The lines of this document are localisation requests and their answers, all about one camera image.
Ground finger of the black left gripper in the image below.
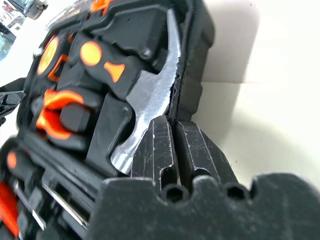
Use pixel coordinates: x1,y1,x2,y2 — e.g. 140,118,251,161
0,77,26,126

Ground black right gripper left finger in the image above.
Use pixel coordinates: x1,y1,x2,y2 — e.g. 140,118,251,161
131,115,179,196

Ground black plastic object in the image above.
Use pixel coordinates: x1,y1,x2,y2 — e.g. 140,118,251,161
0,0,216,240

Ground dark round background object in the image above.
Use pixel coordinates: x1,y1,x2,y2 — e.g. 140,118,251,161
23,0,49,20

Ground silver hammer black orange handle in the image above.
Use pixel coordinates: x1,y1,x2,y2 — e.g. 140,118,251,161
66,8,182,176

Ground orange black handled pliers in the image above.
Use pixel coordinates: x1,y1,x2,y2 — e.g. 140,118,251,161
34,89,102,141

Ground black tape measure orange disc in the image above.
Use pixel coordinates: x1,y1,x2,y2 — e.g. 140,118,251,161
36,34,70,82

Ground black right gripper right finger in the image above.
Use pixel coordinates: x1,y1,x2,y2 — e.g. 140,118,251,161
174,120,238,193

